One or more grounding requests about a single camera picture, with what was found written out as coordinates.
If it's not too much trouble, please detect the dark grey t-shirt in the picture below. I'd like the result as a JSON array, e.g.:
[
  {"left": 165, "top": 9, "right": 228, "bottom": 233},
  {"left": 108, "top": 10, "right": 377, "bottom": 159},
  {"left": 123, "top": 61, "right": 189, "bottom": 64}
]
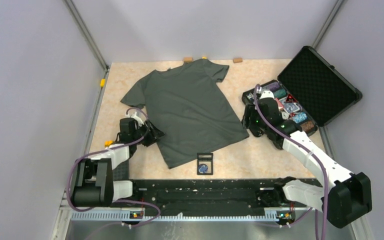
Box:
[{"left": 121, "top": 59, "right": 249, "bottom": 169}]

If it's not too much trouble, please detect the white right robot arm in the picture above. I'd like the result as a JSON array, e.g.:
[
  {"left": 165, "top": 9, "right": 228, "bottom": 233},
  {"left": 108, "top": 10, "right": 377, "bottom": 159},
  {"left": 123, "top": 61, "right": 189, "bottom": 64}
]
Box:
[{"left": 241, "top": 97, "right": 373, "bottom": 228}]

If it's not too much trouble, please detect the tan wooden block right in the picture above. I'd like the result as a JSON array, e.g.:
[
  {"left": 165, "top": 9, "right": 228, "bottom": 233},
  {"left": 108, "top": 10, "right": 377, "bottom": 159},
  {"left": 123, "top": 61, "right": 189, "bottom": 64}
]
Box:
[{"left": 232, "top": 57, "right": 243, "bottom": 64}]

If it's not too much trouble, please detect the tan wooden block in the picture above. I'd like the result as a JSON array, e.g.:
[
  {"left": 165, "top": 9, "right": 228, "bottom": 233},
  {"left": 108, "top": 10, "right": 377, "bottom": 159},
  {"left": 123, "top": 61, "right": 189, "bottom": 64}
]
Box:
[
  {"left": 183, "top": 56, "right": 194, "bottom": 63},
  {"left": 232, "top": 57, "right": 243, "bottom": 64}
]

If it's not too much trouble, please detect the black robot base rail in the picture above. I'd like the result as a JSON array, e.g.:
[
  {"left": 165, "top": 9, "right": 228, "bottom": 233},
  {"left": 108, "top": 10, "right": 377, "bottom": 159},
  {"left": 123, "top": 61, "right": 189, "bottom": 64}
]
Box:
[{"left": 129, "top": 178, "right": 304, "bottom": 217}]

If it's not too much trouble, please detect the black square brooch stand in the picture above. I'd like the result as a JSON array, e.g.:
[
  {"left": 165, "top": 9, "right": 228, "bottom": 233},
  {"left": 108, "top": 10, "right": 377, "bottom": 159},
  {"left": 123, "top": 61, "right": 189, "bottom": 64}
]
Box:
[{"left": 196, "top": 152, "right": 214, "bottom": 176}]

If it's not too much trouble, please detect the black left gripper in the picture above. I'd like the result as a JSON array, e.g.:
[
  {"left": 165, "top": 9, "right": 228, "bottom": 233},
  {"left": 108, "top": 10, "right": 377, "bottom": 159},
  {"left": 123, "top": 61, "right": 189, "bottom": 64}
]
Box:
[{"left": 132, "top": 118, "right": 166, "bottom": 147}]

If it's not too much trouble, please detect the black perforated block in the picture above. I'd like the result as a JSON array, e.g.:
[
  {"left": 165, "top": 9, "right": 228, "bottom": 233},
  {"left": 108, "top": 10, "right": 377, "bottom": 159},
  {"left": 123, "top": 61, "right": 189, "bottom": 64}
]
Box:
[{"left": 112, "top": 160, "right": 130, "bottom": 182}]

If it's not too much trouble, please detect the yellow wall bracket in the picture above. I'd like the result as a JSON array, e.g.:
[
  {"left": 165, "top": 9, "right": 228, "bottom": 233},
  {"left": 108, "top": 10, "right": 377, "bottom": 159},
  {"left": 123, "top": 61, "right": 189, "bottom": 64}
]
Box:
[{"left": 99, "top": 78, "right": 106, "bottom": 88}]

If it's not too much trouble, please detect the tan wooden block left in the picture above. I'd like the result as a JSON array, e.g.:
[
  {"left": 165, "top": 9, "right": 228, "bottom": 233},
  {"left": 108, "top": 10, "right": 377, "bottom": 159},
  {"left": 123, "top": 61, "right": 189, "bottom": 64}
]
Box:
[{"left": 183, "top": 56, "right": 194, "bottom": 63}]

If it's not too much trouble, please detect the black poker chip case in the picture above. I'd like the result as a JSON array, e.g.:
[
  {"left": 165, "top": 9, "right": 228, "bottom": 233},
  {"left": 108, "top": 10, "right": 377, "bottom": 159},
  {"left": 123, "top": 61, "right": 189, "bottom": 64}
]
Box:
[{"left": 241, "top": 46, "right": 363, "bottom": 136}]

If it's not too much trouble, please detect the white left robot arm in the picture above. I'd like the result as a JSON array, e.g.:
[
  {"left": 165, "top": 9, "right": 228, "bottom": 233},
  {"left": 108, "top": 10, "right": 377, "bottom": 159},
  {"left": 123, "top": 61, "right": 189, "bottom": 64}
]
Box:
[{"left": 69, "top": 117, "right": 165, "bottom": 211}]

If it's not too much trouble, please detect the blue round brooch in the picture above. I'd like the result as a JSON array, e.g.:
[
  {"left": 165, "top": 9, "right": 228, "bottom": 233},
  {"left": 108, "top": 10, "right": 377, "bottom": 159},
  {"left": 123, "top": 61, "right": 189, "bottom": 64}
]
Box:
[{"left": 197, "top": 164, "right": 209, "bottom": 175}]

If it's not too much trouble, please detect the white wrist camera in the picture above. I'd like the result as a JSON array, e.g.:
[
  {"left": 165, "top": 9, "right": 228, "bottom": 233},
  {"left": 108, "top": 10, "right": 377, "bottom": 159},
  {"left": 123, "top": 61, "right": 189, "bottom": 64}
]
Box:
[
  {"left": 125, "top": 110, "right": 144, "bottom": 126},
  {"left": 258, "top": 89, "right": 275, "bottom": 100}
]

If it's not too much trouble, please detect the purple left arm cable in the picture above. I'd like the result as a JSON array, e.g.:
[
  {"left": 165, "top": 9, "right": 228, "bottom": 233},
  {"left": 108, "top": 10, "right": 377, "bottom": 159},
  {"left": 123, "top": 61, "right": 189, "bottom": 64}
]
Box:
[{"left": 65, "top": 107, "right": 161, "bottom": 229}]

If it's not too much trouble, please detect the white slotted cable duct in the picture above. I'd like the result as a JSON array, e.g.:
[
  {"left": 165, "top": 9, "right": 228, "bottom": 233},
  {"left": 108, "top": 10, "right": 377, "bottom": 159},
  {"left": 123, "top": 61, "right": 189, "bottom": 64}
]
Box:
[{"left": 70, "top": 208, "right": 292, "bottom": 222}]

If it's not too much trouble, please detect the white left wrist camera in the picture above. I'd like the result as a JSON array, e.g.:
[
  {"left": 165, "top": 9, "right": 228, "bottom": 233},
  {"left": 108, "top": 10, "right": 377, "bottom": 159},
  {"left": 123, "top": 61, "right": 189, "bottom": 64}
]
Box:
[{"left": 125, "top": 110, "right": 144, "bottom": 126}]

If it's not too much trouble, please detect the yellow triangular wedge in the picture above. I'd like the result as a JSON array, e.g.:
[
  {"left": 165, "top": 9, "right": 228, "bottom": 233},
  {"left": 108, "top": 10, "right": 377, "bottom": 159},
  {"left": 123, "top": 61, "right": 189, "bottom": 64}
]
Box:
[{"left": 104, "top": 140, "right": 114, "bottom": 148}]

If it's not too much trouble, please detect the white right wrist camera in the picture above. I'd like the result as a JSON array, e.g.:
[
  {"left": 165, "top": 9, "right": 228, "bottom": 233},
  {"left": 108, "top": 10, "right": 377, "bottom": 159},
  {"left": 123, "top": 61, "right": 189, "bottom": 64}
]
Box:
[{"left": 258, "top": 89, "right": 275, "bottom": 100}]

